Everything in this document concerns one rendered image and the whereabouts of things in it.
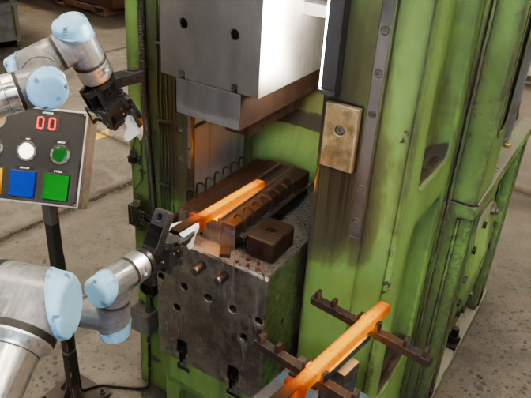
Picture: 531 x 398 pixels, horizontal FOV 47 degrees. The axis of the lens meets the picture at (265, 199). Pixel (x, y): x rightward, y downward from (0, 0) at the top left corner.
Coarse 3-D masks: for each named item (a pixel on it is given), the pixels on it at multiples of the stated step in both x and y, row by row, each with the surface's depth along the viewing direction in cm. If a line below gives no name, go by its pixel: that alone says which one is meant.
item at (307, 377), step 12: (372, 312) 142; (384, 312) 142; (360, 324) 138; (372, 324) 139; (348, 336) 134; (360, 336) 136; (336, 348) 130; (348, 348) 132; (324, 360) 127; (336, 360) 129; (300, 372) 124; (312, 372) 124; (288, 384) 119; (300, 384) 120; (312, 384) 123; (276, 396) 116; (288, 396) 117; (300, 396) 120
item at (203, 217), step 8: (248, 184) 184; (256, 184) 184; (264, 184) 187; (240, 192) 179; (248, 192) 180; (224, 200) 173; (232, 200) 174; (240, 200) 177; (208, 208) 168; (216, 208) 168; (224, 208) 171; (192, 216) 162; (200, 216) 162; (208, 216) 165; (216, 216) 168; (176, 224) 158; (184, 224) 158; (192, 224) 159; (200, 224) 163; (176, 232) 155
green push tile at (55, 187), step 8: (48, 176) 176; (56, 176) 176; (64, 176) 176; (48, 184) 176; (56, 184) 176; (64, 184) 176; (48, 192) 176; (56, 192) 176; (64, 192) 175; (56, 200) 176; (64, 200) 175
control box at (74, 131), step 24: (24, 120) 178; (48, 120) 177; (72, 120) 176; (0, 144) 178; (48, 144) 177; (72, 144) 176; (24, 168) 177; (48, 168) 177; (72, 168) 176; (72, 192) 176
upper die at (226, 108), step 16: (176, 80) 157; (304, 80) 175; (176, 96) 159; (192, 96) 157; (208, 96) 154; (224, 96) 151; (240, 96) 148; (272, 96) 162; (288, 96) 170; (192, 112) 159; (208, 112) 156; (224, 112) 153; (240, 112) 151; (256, 112) 157; (272, 112) 164; (240, 128) 153
